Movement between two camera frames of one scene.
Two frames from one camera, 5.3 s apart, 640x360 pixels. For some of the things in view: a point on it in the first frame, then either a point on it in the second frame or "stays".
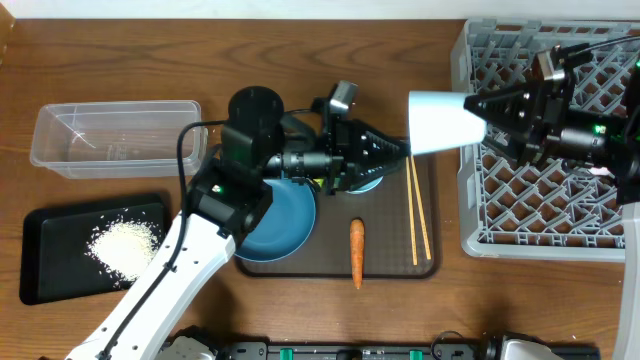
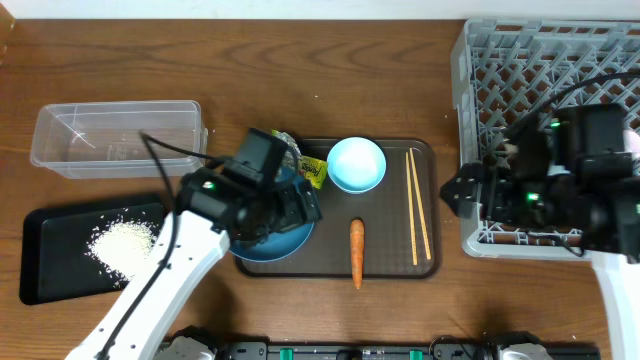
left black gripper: x=346 y=143 to x=301 y=212
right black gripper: x=539 y=107 to x=498 y=177
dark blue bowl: x=286 y=226 stays
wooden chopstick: x=422 y=209 stays
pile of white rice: x=123 y=247 stays
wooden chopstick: x=411 y=212 stays
